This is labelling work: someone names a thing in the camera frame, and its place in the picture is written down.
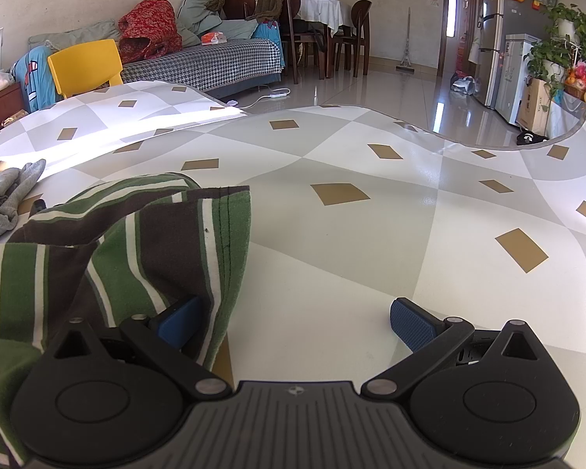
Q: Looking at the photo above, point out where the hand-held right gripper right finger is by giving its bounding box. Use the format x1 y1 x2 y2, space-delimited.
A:
361 297 550 396

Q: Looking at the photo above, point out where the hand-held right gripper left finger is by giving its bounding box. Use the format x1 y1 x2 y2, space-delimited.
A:
44 294 232 396

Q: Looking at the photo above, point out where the green brown striped shirt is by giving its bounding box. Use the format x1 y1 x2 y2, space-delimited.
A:
0 172 252 467

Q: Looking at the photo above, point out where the diamond patterned tablecloth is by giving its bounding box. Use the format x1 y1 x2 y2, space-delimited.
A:
0 81 586 469

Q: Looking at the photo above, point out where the grey sweatshirt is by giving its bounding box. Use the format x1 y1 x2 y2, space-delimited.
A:
0 159 47 250

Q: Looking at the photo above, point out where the plastic bag on floor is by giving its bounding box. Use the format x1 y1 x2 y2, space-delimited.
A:
450 71 477 95

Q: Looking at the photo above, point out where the cardboard box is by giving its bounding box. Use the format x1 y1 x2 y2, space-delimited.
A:
515 77 552 130

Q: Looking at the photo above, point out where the white power strip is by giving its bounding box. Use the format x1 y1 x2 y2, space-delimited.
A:
225 89 291 108

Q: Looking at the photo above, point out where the pale covered side table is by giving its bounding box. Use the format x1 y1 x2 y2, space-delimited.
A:
547 93 586 140

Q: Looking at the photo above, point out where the houndstooth covered sofa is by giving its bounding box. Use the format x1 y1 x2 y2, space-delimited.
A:
120 36 281 101

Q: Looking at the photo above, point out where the white chest freezer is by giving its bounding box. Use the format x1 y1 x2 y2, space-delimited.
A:
495 33 543 125

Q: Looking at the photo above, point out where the yellow plastic chair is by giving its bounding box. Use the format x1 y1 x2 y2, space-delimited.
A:
47 39 124 100

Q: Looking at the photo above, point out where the brown wooden cabinet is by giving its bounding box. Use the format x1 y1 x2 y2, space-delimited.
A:
0 82 27 140

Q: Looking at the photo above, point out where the blue cartoon print blanket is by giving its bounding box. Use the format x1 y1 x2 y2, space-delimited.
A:
10 45 62 113

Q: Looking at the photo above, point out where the fruit basket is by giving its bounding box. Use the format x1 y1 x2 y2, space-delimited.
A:
564 61 586 103

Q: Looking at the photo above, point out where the blue printed cloth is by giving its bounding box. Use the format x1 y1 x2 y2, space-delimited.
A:
251 20 284 69

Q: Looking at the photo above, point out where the red cloth on sofa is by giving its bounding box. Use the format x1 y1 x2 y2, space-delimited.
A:
117 0 184 64

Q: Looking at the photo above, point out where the silver refrigerator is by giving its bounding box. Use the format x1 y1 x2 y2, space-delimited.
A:
473 0 513 108

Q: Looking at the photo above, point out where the dark wooden dining chair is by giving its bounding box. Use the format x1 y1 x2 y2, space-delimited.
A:
215 0 257 21
259 0 304 85
332 0 373 77

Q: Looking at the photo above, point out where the flat grey green cushion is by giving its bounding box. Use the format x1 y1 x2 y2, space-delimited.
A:
28 20 123 52

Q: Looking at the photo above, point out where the upright grey green pillow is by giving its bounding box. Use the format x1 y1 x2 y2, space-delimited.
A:
176 0 223 35

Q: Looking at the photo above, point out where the dining table with white cloth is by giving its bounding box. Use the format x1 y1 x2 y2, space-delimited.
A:
293 0 345 79

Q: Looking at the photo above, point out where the green potted plant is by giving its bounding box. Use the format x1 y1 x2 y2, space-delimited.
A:
525 4 586 98

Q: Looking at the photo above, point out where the olive garment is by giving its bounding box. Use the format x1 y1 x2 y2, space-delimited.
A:
247 0 285 23

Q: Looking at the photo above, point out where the long handled broom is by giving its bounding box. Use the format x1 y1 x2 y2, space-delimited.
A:
395 7 416 75

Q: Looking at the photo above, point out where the wooden doorway frame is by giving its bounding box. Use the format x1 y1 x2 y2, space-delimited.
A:
442 0 486 76

